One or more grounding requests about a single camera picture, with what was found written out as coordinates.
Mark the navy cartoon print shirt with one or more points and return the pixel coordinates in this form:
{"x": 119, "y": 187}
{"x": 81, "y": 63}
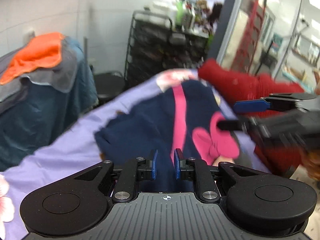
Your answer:
{"x": 150, "y": 120}

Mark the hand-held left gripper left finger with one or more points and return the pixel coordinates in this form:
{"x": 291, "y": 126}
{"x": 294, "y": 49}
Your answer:
{"x": 155, "y": 166}

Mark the orange cloth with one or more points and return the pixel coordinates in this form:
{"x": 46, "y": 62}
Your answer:
{"x": 37, "y": 52}

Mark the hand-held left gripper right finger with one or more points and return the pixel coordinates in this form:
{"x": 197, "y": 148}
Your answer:
{"x": 177, "y": 165}

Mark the black bin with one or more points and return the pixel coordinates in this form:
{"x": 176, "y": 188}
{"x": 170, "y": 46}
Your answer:
{"x": 108, "y": 85}

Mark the green bottle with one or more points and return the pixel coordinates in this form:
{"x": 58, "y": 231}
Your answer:
{"x": 179, "y": 13}

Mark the purple floral bedsheet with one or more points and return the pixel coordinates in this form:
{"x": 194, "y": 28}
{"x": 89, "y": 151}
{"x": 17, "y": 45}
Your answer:
{"x": 62, "y": 155}

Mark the red ladder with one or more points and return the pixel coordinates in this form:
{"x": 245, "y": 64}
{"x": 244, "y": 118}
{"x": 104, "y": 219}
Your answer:
{"x": 253, "y": 30}

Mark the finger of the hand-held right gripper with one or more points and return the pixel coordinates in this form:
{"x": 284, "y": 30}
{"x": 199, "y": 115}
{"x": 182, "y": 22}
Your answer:
{"x": 250, "y": 106}
{"x": 228, "y": 125}

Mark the light grey cloth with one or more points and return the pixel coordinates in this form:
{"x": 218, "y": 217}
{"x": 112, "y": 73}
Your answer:
{"x": 63, "y": 77}

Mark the red knit garment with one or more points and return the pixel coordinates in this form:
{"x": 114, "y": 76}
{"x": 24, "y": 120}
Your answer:
{"x": 240, "y": 80}

